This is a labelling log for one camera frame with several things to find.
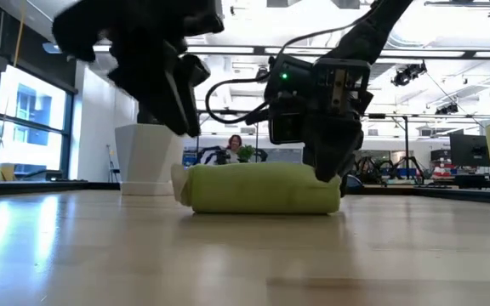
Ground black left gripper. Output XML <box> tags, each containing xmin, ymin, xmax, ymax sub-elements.
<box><xmin>108</xmin><ymin>37</ymin><xmax>211</xmax><ymax>138</ymax></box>

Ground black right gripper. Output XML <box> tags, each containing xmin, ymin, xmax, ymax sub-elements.
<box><xmin>304</xmin><ymin>58</ymin><xmax>373</xmax><ymax>184</ymax></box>

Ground light green microfiber towel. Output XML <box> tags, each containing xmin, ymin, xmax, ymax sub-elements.
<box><xmin>171</xmin><ymin>161</ymin><xmax>342</xmax><ymax>215</ymax></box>

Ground black background robot arms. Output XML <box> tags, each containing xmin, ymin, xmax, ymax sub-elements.
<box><xmin>353</xmin><ymin>155</ymin><xmax>427</xmax><ymax>184</ymax></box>

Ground black background equipment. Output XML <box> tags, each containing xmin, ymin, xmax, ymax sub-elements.
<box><xmin>196</xmin><ymin>146</ymin><xmax>270</xmax><ymax>166</ymax></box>

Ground white hexagonal plant pot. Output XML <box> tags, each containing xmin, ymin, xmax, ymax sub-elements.
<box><xmin>115</xmin><ymin>122</ymin><xmax>185</xmax><ymax>197</ymax></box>

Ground person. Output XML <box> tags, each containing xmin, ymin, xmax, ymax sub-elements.
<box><xmin>225</xmin><ymin>134</ymin><xmax>246</xmax><ymax>165</ymax></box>

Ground background potted plant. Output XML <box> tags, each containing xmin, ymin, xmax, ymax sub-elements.
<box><xmin>236</xmin><ymin>144</ymin><xmax>257</xmax><ymax>164</ymax></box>

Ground red white background items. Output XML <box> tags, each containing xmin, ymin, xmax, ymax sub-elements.
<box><xmin>432</xmin><ymin>163</ymin><xmax>457</xmax><ymax>179</ymax></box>

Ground thin background stand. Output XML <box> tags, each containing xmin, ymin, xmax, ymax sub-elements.
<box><xmin>106</xmin><ymin>144</ymin><xmax>122</xmax><ymax>183</ymax></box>

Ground black background monitor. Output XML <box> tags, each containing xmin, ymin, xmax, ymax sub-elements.
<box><xmin>448</xmin><ymin>133</ymin><xmax>490</xmax><ymax>168</ymax></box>

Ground fluorescent ceiling lamp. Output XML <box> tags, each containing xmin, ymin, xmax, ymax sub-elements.
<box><xmin>43</xmin><ymin>42</ymin><xmax>114</xmax><ymax>54</ymax></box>

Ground large window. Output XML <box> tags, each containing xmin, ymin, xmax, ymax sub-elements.
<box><xmin>0</xmin><ymin>63</ymin><xmax>77</xmax><ymax>173</ymax></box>

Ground small cardboard box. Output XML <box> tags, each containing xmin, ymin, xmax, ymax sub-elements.
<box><xmin>0</xmin><ymin>163</ymin><xmax>17</xmax><ymax>182</ymax></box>

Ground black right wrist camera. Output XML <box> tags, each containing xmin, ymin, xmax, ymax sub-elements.
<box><xmin>268</xmin><ymin>110</ymin><xmax>306</xmax><ymax>145</ymax></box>

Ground black background gantry frame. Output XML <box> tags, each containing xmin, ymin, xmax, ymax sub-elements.
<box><xmin>196</xmin><ymin>109</ymin><xmax>490</xmax><ymax>175</ymax></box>

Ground black aluminium table frame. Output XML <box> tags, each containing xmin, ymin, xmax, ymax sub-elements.
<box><xmin>0</xmin><ymin>181</ymin><xmax>490</xmax><ymax>205</ymax></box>

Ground long ceiling light rail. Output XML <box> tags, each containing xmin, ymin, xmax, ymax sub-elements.
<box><xmin>185</xmin><ymin>45</ymin><xmax>490</xmax><ymax>60</ymax></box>

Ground yellow cable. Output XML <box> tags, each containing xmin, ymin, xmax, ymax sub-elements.
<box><xmin>0</xmin><ymin>0</ymin><xmax>27</xmax><ymax>159</ymax></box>

